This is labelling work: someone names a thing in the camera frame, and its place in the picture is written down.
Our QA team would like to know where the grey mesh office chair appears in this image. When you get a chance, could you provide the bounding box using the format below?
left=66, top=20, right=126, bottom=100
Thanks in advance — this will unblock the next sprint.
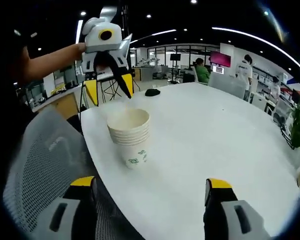
left=2, top=106, right=141, bottom=240

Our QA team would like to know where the white ceiling air conditioner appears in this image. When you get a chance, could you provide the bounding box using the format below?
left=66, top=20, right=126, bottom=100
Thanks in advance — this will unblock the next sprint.
left=99, top=5, right=120, bottom=26

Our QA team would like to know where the black cloth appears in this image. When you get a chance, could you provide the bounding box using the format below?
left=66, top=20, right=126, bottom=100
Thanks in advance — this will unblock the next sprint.
left=144, top=88, right=162, bottom=98

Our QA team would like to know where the person's left hand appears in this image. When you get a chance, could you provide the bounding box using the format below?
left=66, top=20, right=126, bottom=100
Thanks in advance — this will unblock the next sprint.
left=74, top=42, right=87, bottom=61

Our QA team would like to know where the long ceiling light strip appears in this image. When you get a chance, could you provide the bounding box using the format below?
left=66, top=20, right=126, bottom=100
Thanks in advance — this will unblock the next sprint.
left=211, top=26, right=300, bottom=76

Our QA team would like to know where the wooden side desk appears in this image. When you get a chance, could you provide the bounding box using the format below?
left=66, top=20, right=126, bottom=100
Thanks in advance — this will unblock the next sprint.
left=31, top=86, right=83, bottom=118

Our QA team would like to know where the pink screen monitor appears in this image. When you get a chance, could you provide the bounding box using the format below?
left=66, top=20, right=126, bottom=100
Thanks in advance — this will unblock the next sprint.
left=209, top=51, right=232, bottom=68

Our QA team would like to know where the white table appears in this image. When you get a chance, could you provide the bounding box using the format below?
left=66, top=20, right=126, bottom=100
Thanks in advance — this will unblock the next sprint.
left=79, top=81, right=300, bottom=240

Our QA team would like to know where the black stand pole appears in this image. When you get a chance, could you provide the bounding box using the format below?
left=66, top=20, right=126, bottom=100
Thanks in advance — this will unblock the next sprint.
left=121, top=0, right=130, bottom=38

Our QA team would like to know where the stack of nested paper cups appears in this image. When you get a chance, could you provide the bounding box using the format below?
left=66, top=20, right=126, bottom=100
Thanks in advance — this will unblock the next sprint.
left=106, top=108, right=151, bottom=170

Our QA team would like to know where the black monitor on stand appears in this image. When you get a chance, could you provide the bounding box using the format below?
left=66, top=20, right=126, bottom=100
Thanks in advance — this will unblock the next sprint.
left=170, top=53, right=181, bottom=83

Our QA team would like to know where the black device with cables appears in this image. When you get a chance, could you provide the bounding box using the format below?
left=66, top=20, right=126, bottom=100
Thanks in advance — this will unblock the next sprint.
left=272, top=109, right=295, bottom=148

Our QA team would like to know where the black cables bundle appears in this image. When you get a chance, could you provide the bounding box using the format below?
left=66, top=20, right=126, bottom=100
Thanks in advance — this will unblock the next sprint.
left=99, top=79, right=123, bottom=102

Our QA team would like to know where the short ceiling light strip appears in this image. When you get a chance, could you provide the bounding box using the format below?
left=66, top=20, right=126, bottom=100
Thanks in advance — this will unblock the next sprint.
left=75, top=19, right=84, bottom=46

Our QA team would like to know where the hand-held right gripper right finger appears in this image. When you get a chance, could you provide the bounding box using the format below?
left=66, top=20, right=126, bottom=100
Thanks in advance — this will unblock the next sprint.
left=202, top=177, right=272, bottom=240

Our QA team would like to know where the silver laptop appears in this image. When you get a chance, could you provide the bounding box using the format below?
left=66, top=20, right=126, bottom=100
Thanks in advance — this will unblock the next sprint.
left=114, top=32, right=133, bottom=60

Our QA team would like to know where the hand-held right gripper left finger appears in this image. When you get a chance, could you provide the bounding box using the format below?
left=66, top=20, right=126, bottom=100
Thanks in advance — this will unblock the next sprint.
left=29, top=175, right=98, bottom=240

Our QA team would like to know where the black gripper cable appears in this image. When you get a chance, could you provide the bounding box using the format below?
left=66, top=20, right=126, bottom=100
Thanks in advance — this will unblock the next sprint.
left=77, top=79, right=87, bottom=115

